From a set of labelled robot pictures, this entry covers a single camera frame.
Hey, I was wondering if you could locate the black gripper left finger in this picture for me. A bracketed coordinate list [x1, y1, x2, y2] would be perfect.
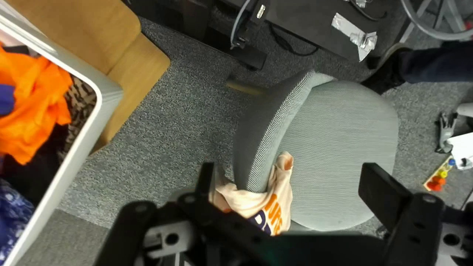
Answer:
[94, 159, 239, 266]

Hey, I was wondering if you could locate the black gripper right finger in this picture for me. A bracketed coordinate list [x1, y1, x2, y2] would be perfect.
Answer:
[356, 161, 446, 266]

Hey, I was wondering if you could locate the peach shirt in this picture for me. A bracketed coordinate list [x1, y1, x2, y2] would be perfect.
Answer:
[208, 151, 295, 238]

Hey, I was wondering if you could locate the grey upholstered chair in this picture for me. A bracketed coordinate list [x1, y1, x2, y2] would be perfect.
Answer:
[224, 69, 400, 233]

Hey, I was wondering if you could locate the white plastic bin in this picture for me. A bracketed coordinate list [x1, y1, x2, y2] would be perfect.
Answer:
[0, 7, 125, 266]

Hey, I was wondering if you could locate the colourful small toy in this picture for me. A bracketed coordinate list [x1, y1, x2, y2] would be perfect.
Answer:
[423, 155, 458, 193]

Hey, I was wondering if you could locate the grey metal clip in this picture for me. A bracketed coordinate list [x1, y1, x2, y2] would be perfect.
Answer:
[434, 109, 467, 155]

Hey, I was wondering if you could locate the white plastic object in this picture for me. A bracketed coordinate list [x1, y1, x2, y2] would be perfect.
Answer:
[445, 130, 473, 171]

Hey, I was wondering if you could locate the black shoe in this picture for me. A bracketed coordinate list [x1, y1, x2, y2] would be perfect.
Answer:
[360, 46, 411, 96]

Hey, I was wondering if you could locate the dark blue trouser leg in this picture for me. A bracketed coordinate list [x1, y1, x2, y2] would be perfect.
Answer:
[397, 40, 473, 86]

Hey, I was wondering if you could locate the black patterned cloth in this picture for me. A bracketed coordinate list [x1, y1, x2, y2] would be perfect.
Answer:
[0, 72, 99, 210]

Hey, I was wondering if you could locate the orange cloth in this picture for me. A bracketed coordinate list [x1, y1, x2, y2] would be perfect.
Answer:
[0, 46, 75, 167]

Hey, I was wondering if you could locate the blue patterned bandana cloth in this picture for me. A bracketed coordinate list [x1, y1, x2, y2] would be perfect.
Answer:
[0, 81, 37, 266]

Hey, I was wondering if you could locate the thin black floor cable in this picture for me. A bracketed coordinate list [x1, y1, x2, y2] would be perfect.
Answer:
[267, 21, 321, 57]

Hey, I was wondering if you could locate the silver metal bracket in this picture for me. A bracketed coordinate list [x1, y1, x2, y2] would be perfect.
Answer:
[329, 12, 380, 62]

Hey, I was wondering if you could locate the grey cable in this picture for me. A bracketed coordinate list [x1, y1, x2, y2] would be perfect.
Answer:
[227, 0, 258, 52]

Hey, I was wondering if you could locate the silver chair base ring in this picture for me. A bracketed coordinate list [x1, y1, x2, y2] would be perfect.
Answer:
[399, 0, 473, 43]

